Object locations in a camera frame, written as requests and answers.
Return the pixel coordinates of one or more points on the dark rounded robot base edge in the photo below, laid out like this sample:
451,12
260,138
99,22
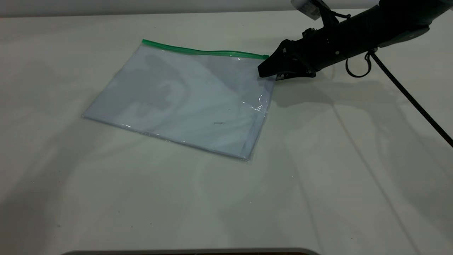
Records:
191,252

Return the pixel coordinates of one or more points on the transparent zip bag green zipper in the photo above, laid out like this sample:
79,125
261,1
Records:
184,99

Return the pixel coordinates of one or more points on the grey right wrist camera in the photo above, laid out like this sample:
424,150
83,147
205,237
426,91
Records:
308,9

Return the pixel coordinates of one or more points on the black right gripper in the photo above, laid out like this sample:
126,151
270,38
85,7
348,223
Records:
336,42

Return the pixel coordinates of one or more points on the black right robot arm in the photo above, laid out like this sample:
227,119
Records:
407,17

